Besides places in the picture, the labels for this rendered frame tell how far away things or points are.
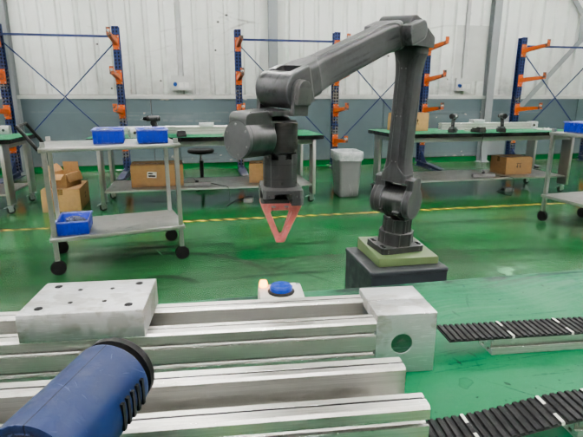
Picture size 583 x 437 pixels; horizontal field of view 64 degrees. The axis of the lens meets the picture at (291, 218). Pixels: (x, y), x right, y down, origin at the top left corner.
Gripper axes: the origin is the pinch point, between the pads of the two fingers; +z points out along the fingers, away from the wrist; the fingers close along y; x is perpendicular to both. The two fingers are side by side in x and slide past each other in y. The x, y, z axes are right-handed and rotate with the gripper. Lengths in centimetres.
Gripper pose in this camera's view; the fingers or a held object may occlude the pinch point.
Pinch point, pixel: (280, 237)
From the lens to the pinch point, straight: 80.4
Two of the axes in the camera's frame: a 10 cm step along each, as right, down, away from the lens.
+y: 1.2, 2.4, -9.6
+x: 9.9, -0.2, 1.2
